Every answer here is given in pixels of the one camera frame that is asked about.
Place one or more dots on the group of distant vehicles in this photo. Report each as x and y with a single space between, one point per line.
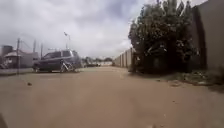
95 63

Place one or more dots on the brown dirt road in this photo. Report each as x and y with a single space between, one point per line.
106 100

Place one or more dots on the bicycle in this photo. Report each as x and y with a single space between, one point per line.
67 67

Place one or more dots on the street lamp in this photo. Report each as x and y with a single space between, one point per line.
66 38

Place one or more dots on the dark car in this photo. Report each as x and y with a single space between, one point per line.
56 60

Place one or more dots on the dark green tree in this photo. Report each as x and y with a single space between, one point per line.
163 40

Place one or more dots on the low building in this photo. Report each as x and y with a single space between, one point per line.
23 58

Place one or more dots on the pole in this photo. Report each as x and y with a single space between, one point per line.
18 55

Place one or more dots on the grey concrete wall with pillars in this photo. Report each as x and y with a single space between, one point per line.
213 36

